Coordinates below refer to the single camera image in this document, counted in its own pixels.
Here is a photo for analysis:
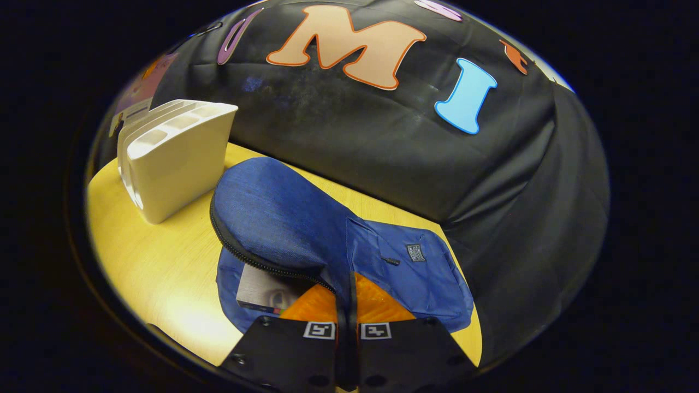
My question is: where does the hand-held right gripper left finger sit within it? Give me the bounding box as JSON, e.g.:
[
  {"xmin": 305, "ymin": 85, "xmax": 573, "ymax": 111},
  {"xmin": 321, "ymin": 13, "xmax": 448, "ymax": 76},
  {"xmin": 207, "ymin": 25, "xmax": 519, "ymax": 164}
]
[{"xmin": 218, "ymin": 283, "xmax": 348, "ymax": 393}]

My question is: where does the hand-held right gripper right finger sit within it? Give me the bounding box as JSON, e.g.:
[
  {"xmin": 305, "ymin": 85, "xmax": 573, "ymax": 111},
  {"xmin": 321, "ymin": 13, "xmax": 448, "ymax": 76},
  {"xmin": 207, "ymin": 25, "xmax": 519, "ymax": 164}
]
[{"xmin": 349, "ymin": 273, "xmax": 481, "ymax": 393}]

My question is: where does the grey face cover book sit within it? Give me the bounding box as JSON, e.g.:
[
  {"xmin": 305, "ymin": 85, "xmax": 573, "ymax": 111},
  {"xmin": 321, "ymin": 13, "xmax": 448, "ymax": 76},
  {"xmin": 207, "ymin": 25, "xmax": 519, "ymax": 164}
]
[{"xmin": 236, "ymin": 264, "xmax": 313, "ymax": 317}]

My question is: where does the blue schoolbag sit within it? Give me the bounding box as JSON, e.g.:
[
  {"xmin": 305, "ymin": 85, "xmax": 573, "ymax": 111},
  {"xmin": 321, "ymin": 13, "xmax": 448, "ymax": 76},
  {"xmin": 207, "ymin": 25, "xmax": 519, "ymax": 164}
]
[{"xmin": 210, "ymin": 157, "xmax": 475, "ymax": 335}]

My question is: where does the white plastic bookshelf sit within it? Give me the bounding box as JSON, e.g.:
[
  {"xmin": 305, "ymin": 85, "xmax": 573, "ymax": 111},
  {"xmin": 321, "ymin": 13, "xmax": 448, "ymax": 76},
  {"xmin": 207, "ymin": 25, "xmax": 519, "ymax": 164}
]
[{"xmin": 117, "ymin": 99, "xmax": 239, "ymax": 225}]

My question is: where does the black backdrop cloth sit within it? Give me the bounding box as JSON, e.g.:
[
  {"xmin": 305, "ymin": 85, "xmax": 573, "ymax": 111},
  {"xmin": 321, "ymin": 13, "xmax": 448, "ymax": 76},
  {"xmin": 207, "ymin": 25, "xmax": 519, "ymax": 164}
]
[{"xmin": 98, "ymin": 0, "xmax": 611, "ymax": 372}]

